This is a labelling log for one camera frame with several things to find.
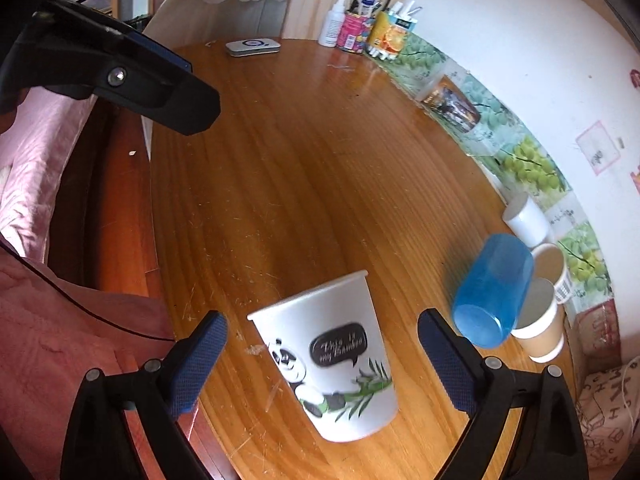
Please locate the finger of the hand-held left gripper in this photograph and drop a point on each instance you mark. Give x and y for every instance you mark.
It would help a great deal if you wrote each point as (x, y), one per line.
(150, 85)

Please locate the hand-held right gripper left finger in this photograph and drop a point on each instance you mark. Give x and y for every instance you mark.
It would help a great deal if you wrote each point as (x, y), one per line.
(199, 355)

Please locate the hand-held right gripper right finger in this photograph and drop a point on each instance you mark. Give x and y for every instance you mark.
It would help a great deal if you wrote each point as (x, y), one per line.
(452, 367)

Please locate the white panda print paper cup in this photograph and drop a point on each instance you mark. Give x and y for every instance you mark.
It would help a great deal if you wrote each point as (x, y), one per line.
(330, 355)

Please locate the blue plastic cup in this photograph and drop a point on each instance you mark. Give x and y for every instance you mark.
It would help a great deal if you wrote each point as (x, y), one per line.
(492, 292)

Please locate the brown paper cup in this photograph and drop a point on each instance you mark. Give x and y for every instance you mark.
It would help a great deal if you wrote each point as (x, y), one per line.
(540, 330)

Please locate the white barcode paper cup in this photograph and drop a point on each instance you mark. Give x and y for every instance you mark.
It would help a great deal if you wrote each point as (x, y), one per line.
(552, 270)

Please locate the plain white cup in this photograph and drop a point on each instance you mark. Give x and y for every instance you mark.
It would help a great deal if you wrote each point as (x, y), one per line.
(526, 220)

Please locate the white oval device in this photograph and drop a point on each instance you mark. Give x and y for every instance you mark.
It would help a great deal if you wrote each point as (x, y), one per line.
(252, 46)

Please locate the pink blanket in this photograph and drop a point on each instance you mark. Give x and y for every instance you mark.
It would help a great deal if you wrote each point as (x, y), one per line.
(37, 160)

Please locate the patterned gift box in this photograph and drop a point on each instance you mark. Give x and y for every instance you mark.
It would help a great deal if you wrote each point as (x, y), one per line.
(607, 410)

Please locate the white plastic bottle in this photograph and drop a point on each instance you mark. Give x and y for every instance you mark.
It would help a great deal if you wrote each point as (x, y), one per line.
(334, 24)

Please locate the pink pen holder can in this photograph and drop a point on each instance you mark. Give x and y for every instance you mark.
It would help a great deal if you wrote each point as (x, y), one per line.
(355, 32)

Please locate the orange print carton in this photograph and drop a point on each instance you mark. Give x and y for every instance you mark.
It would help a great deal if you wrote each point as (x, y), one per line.
(392, 35)

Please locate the dark picture card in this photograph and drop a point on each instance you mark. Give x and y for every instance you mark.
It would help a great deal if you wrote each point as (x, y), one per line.
(452, 102)

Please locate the pink wall sticker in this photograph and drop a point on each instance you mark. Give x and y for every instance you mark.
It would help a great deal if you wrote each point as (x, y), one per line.
(597, 147)

